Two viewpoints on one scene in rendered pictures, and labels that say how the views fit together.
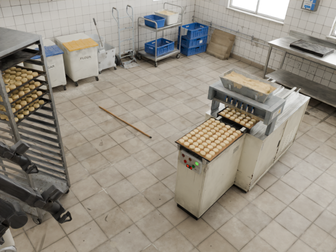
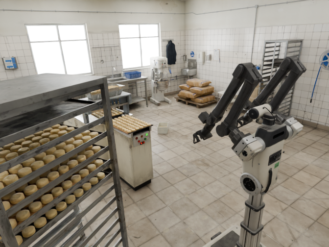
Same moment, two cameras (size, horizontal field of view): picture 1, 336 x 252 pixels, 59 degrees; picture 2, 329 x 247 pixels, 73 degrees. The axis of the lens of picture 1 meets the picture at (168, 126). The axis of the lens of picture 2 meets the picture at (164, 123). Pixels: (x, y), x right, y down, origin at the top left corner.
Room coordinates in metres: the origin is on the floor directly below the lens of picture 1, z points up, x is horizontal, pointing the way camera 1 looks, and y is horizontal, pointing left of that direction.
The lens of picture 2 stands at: (1.39, 2.31, 2.01)
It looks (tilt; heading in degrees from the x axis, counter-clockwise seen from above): 22 degrees down; 279
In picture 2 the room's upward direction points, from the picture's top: 2 degrees counter-clockwise
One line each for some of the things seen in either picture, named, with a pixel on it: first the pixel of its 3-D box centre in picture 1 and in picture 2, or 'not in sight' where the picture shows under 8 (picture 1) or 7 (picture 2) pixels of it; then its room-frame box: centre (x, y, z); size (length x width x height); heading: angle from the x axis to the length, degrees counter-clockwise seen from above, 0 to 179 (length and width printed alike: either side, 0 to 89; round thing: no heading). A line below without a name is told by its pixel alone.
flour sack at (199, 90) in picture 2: not in sight; (202, 88); (1.27, -4.35, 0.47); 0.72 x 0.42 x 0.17; 48
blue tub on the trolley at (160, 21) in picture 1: (154, 21); not in sight; (6.20, 0.40, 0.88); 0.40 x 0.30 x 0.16; 46
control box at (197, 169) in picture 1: (190, 162); (141, 138); (2.10, -0.23, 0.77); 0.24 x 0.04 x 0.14; 50
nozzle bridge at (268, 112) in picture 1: (243, 106); (106, 107); (2.77, -0.79, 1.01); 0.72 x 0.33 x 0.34; 50
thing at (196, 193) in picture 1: (209, 168); (128, 151); (2.38, -0.47, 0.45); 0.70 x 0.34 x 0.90; 140
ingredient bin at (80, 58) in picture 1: (78, 59); not in sight; (5.19, 1.72, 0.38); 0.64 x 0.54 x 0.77; 40
